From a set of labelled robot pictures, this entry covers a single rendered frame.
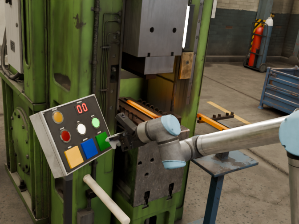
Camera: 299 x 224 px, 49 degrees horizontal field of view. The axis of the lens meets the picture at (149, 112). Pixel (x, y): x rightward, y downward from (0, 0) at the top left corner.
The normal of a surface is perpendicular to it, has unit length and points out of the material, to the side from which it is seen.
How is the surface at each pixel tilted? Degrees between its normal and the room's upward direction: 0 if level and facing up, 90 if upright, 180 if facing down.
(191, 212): 0
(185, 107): 90
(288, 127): 83
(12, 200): 0
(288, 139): 83
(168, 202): 90
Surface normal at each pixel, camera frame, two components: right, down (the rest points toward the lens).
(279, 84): -0.85, 0.09
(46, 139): -0.49, 0.25
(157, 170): 0.58, 0.33
